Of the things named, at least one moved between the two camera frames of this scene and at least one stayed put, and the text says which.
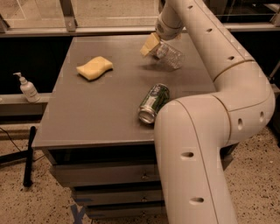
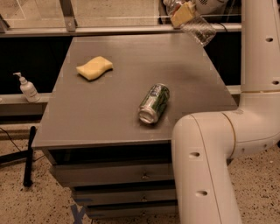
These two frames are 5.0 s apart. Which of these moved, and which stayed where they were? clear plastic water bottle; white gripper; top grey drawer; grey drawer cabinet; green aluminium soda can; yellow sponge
Moved: clear plastic water bottle; white gripper
Stayed: green aluminium soda can; grey drawer cabinet; yellow sponge; top grey drawer
